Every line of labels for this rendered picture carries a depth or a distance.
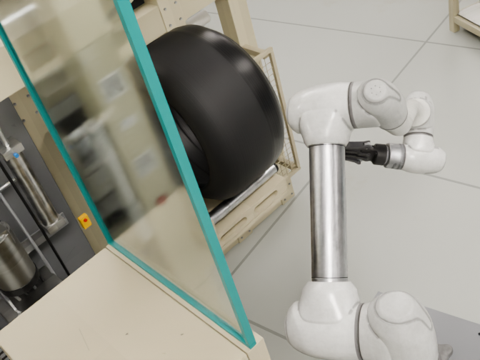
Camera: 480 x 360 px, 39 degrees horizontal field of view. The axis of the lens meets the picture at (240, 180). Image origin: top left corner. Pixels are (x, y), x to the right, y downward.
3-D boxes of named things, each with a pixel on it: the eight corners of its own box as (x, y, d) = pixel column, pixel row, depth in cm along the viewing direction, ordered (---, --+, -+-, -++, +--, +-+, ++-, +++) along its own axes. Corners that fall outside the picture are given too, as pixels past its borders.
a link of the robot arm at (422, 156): (395, 175, 236) (396, 139, 240) (437, 179, 238) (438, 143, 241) (406, 167, 226) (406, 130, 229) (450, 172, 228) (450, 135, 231)
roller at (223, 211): (198, 218, 230) (204, 228, 232) (206, 220, 226) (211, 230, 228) (268, 160, 245) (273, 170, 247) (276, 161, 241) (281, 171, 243)
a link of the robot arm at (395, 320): (438, 383, 173) (426, 331, 160) (367, 378, 180) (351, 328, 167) (441, 331, 184) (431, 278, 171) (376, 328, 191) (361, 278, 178)
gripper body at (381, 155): (389, 158, 226) (363, 155, 226) (381, 170, 234) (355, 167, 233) (388, 139, 230) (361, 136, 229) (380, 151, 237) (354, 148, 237)
